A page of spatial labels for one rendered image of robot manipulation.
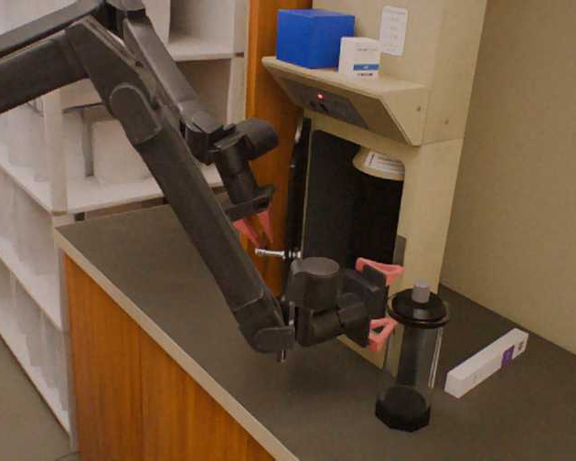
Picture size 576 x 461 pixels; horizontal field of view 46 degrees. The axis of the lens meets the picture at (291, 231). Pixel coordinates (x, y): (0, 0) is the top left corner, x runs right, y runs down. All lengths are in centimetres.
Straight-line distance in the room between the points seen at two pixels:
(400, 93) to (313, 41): 20
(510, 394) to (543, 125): 57
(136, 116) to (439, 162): 60
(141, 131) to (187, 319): 75
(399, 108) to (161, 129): 43
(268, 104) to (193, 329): 50
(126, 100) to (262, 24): 60
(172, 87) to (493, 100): 73
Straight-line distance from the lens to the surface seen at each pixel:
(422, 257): 130
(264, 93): 141
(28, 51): 86
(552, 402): 143
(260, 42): 138
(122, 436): 200
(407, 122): 114
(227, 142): 121
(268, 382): 133
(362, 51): 117
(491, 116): 163
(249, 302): 95
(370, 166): 131
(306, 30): 122
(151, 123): 83
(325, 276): 95
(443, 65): 118
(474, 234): 171
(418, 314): 113
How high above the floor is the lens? 172
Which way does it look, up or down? 23 degrees down
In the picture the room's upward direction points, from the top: 4 degrees clockwise
